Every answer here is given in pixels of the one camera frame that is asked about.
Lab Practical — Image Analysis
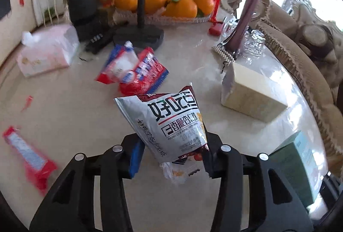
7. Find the silver snack bag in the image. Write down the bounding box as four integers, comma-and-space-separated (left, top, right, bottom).
114, 83, 209, 185

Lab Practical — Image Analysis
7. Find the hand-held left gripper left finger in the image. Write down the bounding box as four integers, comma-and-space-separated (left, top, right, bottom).
28, 134, 145, 232

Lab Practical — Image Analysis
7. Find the beige box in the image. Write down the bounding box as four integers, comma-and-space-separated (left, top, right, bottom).
221, 62, 288, 123

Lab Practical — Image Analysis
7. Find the tiny red scrap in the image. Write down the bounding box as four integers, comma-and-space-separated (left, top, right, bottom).
21, 96, 34, 112

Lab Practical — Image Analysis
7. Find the long torn red toothpaste box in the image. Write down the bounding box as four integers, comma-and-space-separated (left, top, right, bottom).
2, 126, 58, 191

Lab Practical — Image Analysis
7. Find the white side table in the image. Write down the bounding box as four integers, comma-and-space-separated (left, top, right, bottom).
38, 0, 58, 23

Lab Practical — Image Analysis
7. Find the pearl necklace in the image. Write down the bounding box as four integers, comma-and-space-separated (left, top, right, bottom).
212, 44, 236, 63

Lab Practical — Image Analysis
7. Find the clear glass fruit tray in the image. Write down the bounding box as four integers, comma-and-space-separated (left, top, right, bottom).
113, 8, 212, 26

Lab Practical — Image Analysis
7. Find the clear drinking glass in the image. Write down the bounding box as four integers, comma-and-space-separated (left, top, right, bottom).
244, 30, 266, 57
221, 16, 239, 34

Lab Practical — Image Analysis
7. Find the black pole stand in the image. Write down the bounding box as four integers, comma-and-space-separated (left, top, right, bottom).
113, 0, 164, 49

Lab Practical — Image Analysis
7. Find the beige lace-trimmed sofa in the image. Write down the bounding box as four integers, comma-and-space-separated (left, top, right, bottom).
254, 0, 343, 160

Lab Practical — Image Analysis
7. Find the black remote control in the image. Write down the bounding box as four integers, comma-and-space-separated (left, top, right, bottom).
85, 28, 116, 54

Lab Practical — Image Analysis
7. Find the black round speaker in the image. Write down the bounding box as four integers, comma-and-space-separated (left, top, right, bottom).
67, 0, 99, 26

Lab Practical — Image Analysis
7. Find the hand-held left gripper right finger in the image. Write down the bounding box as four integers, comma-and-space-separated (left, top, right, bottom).
202, 132, 314, 232

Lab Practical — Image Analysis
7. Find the pink and white tissue pack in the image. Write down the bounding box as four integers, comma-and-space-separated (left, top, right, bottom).
16, 24, 80, 78

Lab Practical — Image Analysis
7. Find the grey-green box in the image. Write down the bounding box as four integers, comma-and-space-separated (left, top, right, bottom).
268, 131, 322, 206

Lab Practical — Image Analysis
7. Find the purple glass vase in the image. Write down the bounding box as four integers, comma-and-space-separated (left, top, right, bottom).
226, 0, 264, 51

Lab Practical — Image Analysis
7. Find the round brown sofa cushion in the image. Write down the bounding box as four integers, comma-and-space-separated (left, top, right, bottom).
299, 24, 335, 61

